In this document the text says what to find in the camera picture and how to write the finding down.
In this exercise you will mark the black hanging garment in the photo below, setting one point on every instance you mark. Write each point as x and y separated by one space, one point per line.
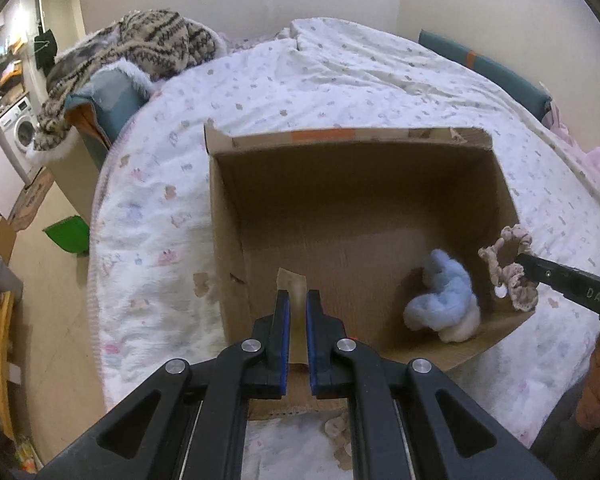
45 50

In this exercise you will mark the yellow wooden chair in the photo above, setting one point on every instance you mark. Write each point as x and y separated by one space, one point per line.
2 360

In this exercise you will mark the teal cushion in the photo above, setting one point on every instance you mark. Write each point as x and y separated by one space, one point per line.
110 95

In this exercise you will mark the blue and white fluffy sock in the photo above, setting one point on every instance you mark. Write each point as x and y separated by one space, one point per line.
445 295

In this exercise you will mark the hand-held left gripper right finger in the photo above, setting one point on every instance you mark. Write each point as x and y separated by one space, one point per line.
312 340

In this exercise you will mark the pink cloth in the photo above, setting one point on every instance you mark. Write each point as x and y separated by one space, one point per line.
595 160

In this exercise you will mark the beige scrunchie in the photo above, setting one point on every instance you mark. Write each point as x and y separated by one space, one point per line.
511 280

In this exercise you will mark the white printed bed blanket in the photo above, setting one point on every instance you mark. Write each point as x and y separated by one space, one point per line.
300 85

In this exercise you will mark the teal bolster pillow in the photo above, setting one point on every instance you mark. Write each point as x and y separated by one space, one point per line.
495 70

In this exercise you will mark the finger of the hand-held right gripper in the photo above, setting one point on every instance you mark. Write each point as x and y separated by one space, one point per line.
560 276

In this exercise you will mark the cardboard box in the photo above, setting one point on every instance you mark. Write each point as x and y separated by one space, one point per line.
360 210

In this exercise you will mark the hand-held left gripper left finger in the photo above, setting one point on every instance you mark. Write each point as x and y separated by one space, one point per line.
283 340

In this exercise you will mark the striped furry blanket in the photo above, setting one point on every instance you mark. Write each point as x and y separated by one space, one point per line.
155 40

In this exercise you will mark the person's grey trousers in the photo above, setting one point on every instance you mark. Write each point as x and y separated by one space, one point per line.
570 440

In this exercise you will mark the brown doormat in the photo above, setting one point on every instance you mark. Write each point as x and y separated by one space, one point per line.
32 200

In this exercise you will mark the white washing machine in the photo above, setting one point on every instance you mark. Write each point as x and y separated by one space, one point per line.
17 125

